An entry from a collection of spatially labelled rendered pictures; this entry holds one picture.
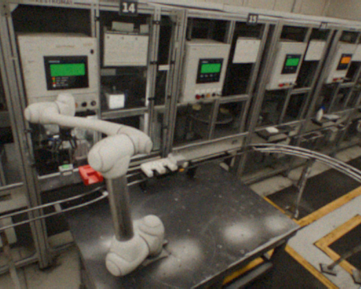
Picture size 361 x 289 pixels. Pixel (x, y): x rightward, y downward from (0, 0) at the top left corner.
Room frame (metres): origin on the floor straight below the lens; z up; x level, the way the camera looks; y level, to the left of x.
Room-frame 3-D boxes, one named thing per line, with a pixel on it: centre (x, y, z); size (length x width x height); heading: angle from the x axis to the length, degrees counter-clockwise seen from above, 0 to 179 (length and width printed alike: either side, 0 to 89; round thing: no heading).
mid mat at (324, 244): (2.20, -2.11, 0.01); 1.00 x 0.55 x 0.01; 127
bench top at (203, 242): (1.57, -0.10, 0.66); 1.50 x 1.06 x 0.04; 127
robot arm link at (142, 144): (1.21, 0.21, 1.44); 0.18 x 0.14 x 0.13; 59
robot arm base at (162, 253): (1.20, 0.07, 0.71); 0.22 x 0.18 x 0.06; 127
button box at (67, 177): (1.50, 0.72, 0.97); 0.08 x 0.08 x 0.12; 37
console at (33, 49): (1.69, 0.80, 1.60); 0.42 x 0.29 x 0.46; 127
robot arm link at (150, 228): (1.18, 0.09, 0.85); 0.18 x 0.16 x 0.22; 149
